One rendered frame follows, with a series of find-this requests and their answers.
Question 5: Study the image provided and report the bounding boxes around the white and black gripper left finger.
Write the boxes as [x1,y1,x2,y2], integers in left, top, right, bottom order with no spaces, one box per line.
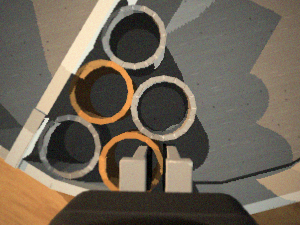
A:
[119,143,152,192]

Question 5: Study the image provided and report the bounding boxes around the grey metal ring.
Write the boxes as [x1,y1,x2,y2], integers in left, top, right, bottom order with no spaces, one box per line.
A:
[38,114,112,179]
[131,75,196,141]
[101,5,166,77]

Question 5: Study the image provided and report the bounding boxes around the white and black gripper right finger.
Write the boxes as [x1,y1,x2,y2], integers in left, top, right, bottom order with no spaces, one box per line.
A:
[162,143,193,193]

